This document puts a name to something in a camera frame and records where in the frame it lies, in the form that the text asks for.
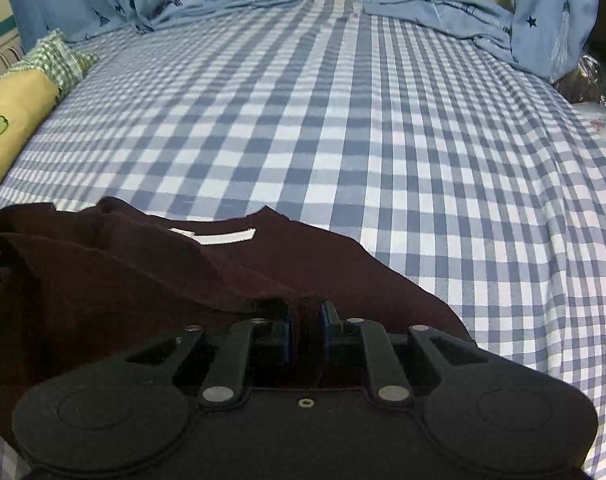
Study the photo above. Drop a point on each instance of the green checked cloth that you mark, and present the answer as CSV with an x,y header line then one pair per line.
x,y
58,62

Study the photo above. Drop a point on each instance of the blue checked bed sheet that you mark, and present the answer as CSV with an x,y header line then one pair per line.
x,y
383,160

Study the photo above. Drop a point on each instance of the yellow avocado print pillow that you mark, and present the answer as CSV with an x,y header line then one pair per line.
x,y
13,120

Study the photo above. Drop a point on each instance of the white plastic bag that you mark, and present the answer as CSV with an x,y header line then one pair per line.
x,y
603,130

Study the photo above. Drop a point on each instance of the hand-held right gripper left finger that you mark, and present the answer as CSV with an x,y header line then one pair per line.
x,y
284,335

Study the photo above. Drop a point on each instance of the striped headboard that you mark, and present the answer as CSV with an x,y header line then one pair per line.
x,y
0,65

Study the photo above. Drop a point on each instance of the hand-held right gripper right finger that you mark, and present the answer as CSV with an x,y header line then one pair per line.
x,y
326,332

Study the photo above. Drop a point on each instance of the dark plastic bag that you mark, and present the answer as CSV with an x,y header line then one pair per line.
x,y
583,82

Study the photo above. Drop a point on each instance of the maroon printed sweater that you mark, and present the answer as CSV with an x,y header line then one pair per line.
x,y
133,280

